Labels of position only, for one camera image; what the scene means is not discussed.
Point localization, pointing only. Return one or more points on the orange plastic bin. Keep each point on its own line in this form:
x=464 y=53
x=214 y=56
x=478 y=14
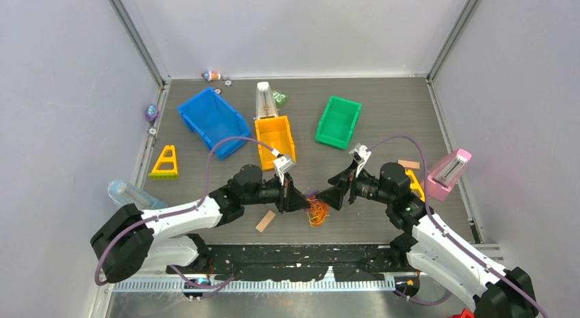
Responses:
x=276 y=133

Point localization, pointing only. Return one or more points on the green owl toy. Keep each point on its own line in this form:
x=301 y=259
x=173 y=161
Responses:
x=279 y=98

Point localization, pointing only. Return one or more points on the tan wooden block right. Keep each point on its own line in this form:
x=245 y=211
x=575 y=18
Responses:
x=414 y=165

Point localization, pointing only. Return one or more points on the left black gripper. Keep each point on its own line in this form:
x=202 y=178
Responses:
x=289 y=198

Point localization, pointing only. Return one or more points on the blue plastic bin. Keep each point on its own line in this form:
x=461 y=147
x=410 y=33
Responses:
x=219 y=125

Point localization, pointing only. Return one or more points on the tan wooden block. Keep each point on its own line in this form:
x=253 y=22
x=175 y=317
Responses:
x=414 y=165
x=265 y=221

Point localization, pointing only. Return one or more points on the clown figurine toy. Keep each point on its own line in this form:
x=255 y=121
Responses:
x=210 y=75

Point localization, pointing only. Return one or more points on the yellow triangle block right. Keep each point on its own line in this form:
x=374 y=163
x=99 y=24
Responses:
x=415 y=185

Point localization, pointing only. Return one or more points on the green plastic bin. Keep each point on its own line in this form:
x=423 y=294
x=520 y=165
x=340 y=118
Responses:
x=338 y=122

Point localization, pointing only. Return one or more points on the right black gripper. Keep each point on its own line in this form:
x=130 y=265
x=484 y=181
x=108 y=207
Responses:
x=334 y=196

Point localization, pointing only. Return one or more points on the clear blue plastic bag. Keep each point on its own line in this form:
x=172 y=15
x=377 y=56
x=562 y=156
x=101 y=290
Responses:
x=122 y=193

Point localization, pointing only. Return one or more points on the yellow triangle block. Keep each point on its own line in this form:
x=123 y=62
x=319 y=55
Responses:
x=415 y=185
x=166 y=166

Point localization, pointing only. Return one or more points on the yellow triangle block left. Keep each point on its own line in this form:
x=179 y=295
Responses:
x=166 y=166

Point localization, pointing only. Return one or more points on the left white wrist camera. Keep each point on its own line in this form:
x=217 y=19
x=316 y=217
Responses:
x=282 y=164

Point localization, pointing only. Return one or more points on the red object bottom edge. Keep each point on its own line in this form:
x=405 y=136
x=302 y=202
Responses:
x=465 y=313

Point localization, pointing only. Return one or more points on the purple lotus toy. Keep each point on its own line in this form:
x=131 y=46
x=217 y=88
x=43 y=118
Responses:
x=151 y=113

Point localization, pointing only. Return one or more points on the pink metronome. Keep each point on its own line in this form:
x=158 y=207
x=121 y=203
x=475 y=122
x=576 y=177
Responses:
x=445 y=173

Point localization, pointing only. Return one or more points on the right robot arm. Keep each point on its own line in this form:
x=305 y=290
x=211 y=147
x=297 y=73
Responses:
x=427 y=244

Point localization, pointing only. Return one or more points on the white metronome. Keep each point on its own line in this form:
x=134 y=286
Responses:
x=265 y=103

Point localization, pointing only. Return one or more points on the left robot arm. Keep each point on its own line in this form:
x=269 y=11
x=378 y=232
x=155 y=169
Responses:
x=133 y=239

